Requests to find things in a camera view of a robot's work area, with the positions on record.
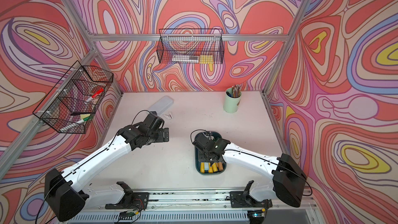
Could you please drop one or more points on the light blue rake white handle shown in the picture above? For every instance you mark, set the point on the light blue rake white handle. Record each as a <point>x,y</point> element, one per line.
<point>202,168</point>

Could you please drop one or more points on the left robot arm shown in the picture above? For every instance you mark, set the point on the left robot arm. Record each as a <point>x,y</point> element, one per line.
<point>67,192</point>

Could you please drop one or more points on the green white marker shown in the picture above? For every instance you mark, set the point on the green white marker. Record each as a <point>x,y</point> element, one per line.
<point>83,118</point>

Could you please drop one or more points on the wire basket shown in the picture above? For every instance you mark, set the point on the wire basket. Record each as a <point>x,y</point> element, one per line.
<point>185,45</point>
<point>64,105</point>

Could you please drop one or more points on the dark blue rake yellow handle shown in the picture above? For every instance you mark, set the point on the dark blue rake yellow handle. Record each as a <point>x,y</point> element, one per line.
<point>208,168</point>

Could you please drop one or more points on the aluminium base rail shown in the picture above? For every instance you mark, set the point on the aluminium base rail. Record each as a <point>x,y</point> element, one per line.
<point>202,207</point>

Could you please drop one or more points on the pencils in cup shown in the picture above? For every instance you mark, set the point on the pencils in cup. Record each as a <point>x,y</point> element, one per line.
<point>234,91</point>

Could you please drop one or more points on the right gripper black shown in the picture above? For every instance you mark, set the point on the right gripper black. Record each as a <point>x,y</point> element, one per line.
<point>201,154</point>

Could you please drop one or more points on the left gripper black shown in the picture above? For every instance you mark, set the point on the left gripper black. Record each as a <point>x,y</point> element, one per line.
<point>161,137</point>

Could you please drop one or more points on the green rake wooden handle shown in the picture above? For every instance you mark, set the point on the green rake wooden handle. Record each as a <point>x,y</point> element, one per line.
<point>220,166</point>

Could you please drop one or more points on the translucent plastic case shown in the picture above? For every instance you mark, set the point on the translucent plastic case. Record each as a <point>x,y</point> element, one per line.
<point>161,105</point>

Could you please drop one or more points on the yellow eraser in basket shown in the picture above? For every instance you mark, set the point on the yellow eraser in basket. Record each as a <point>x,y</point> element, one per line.
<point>206,59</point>

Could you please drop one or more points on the back wire basket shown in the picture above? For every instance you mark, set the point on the back wire basket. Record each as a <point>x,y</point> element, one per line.
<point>185,45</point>

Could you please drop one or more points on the red marker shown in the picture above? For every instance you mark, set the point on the red marker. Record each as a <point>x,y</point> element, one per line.
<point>95,95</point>

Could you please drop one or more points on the left wire basket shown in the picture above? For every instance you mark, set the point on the left wire basket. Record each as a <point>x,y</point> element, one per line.
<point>64,105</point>

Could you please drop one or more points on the green pencil cup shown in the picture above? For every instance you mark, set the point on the green pencil cup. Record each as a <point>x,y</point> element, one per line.
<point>231,104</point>

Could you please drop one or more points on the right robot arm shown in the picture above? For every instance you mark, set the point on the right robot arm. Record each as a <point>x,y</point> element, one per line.
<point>283,178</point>

